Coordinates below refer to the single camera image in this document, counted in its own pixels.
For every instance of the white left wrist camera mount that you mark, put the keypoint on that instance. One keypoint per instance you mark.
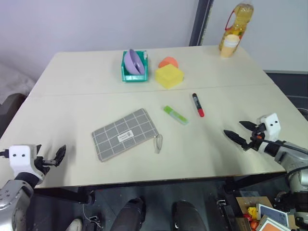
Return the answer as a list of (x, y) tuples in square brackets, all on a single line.
[(21, 158)]

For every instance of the yellow square sponge block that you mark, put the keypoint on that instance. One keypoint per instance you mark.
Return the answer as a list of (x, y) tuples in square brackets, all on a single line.
[(168, 75)]

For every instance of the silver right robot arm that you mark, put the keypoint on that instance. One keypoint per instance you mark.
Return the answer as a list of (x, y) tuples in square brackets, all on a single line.
[(292, 156)]

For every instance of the grey checkered pouch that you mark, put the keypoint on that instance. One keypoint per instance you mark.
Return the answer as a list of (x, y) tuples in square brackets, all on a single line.
[(120, 132)]

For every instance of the purple plastic bowl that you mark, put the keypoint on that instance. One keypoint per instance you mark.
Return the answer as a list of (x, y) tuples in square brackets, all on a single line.
[(133, 61)]

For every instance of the white shoe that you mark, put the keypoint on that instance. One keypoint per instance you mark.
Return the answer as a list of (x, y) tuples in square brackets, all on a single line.
[(75, 225)]

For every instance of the orange round sponge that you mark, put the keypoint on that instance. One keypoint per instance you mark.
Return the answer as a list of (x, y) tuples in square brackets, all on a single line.
[(167, 61)]

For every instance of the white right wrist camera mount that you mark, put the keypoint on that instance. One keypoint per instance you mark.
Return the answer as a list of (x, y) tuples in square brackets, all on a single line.
[(272, 126)]

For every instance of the dark rounded shape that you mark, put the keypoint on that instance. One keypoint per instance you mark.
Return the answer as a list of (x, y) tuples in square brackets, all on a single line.
[(187, 216), (131, 214)]

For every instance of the black table frame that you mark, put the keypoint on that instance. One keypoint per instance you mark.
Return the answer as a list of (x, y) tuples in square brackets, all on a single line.
[(72, 195)]

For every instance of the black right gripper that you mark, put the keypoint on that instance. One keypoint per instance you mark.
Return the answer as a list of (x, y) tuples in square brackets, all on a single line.
[(257, 138)]

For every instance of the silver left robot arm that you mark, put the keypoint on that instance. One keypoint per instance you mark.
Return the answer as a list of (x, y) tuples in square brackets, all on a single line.
[(14, 192)]

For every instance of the yellow cooking oil bottle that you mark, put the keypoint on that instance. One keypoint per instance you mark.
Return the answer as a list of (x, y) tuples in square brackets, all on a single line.
[(241, 21)]

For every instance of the blue patterned book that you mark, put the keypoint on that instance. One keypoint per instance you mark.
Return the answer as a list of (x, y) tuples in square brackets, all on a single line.
[(273, 213)]

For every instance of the dark door frame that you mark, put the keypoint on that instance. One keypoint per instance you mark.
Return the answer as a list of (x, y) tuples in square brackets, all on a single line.
[(201, 21)]

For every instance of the brown cardboard box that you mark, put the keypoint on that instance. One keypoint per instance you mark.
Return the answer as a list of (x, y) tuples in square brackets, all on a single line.
[(243, 221)]

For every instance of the black and red marker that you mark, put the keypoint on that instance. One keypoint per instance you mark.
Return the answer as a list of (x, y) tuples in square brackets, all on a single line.
[(198, 104)]

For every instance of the green plastic rack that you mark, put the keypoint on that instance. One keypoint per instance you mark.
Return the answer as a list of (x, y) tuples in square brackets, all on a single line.
[(134, 77)]

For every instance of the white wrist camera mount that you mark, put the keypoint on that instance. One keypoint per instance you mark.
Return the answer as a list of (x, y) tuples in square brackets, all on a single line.
[(21, 158), (272, 126)]

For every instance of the yellow toy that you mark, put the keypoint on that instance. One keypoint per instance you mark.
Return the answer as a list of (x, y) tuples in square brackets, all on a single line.
[(252, 212)]

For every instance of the green highlighter pen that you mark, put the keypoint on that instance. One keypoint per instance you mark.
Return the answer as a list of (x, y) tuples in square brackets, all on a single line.
[(175, 115)]

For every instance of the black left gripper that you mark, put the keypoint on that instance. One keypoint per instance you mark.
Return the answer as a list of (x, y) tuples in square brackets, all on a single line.
[(45, 162)]

